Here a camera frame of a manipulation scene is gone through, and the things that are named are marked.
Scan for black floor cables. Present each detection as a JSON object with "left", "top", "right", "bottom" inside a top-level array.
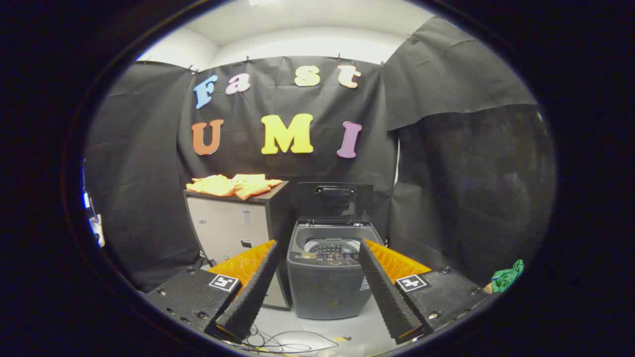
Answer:
[{"left": 238, "top": 322, "right": 340, "bottom": 354}]

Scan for grey washing machine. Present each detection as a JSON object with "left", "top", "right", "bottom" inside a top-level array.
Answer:
[{"left": 287, "top": 218, "right": 385, "bottom": 320}]

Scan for dark transparent washing machine lid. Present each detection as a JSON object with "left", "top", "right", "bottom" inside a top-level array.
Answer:
[{"left": 297, "top": 181, "right": 374, "bottom": 224}]

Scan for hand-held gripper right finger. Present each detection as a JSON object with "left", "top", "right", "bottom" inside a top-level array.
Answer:
[{"left": 358, "top": 238, "right": 497, "bottom": 345}]

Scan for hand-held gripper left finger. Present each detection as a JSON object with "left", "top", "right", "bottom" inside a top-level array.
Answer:
[{"left": 144, "top": 239, "right": 281, "bottom": 345}]

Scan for green cloth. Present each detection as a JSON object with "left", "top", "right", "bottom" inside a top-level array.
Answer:
[{"left": 491, "top": 259, "right": 524, "bottom": 293}]

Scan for orange polo shirt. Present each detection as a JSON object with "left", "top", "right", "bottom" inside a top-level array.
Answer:
[{"left": 186, "top": 174, "right": 283, "bottom": 201}]

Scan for beige cabinet with dark top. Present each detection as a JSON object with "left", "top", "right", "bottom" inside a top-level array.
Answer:
[{"left": 184, "top": 181, "right": 293, "bottom": 311}]

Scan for white and blue object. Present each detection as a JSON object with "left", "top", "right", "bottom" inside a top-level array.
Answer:
[{"left": 82, "top": 191, "right": 106, "bottom": 248}]

